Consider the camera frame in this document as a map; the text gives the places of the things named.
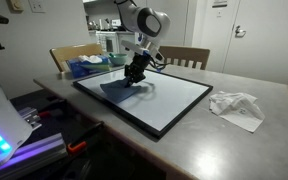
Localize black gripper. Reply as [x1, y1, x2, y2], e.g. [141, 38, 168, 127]
[124, 54, 151, 88]

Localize blue wiping cloth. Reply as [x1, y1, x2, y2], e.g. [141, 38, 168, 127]
[100, 78, 141, 103]

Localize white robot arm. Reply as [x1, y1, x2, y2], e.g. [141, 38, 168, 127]
[114, 0, 171, 87]

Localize black framed whiteboard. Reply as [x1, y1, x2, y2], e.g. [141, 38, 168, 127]
[73, 69, 213, 139]

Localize green bowl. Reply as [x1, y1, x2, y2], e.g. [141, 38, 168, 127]
[109, 53, 128, 66]

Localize blue tissue box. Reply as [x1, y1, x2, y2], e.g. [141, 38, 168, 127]
[67, 55, 110, 78]

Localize light wooden chair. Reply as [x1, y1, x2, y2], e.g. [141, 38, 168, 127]
[49, 43, 103, 72]

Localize dark wooden chair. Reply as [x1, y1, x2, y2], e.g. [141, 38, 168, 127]
[159, 46, 210, 70]

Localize orange black clamp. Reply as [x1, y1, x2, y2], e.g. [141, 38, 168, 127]
[67, 122, 104, 154]

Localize red black clamp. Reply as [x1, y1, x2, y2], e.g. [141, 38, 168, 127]
[38, 100, 67, 118]

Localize crumpled white paper towel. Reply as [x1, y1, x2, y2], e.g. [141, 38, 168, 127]
[209, 91, 265, 133]

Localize beige thermostat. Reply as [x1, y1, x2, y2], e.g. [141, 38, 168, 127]
[7, 0, 24, 12]

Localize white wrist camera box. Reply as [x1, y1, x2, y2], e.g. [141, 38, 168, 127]
[121, 40, 164, 61]

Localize aluminium rail frame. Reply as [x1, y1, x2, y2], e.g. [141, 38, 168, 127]
[0, 107, 67, 180]

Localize silver door handle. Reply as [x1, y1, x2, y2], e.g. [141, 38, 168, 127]
[235, 25, 246, 38]

